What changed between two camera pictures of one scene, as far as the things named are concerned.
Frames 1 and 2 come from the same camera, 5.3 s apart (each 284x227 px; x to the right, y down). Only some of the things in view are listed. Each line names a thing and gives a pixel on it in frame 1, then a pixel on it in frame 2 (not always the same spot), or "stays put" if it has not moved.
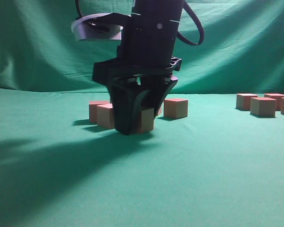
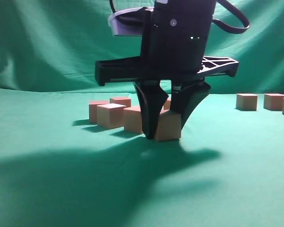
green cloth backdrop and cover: [50, 167] stays put
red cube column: [263, 107] → [168, 126]
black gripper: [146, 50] → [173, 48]
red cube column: [243, 101] stays put
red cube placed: [105, 116] stays put
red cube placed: [93, 109] stays put
